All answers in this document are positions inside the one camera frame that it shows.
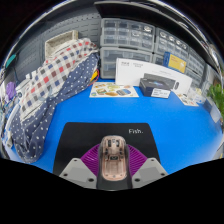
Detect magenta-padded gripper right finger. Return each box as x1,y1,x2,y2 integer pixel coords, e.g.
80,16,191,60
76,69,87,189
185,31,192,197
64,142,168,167
126,143,169,190

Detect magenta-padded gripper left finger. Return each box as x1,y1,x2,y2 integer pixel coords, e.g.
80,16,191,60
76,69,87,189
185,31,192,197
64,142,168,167
59,143,101,190

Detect transparent pink computer mouse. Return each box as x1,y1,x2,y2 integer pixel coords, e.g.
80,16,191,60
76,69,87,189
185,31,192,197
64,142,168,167
98,134,129,183

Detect black mouse pad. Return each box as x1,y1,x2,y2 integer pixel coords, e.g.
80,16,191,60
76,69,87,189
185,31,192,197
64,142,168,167
53,121,161,178

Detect navy polka dot cloth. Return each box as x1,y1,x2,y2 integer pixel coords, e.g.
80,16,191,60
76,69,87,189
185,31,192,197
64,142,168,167
6,52,100,164

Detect colourful sticker sheet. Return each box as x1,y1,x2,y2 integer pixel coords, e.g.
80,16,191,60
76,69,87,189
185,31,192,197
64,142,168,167
175,92,200,108
89,81,140,99

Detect small black box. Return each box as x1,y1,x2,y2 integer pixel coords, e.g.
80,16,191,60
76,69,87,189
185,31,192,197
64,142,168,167
138,73,177,99

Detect red blue checked cloth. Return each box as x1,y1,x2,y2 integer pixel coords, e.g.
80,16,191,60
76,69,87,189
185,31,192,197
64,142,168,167
18,38,100,123

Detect long white keyboard box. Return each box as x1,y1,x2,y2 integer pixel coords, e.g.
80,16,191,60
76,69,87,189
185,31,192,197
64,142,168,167
114,57,193,96

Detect green potted plant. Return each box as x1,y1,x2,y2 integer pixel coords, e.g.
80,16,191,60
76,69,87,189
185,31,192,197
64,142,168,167
206,82,224,114

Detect yellow printed card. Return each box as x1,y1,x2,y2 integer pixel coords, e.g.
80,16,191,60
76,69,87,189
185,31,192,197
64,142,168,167
163,51,188,74

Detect white plastic basket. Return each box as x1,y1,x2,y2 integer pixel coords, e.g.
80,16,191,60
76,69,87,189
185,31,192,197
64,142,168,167
44,29,80,58

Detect dark shelf unit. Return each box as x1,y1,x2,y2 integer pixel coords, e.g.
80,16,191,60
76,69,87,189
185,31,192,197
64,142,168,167
93,0,218,58

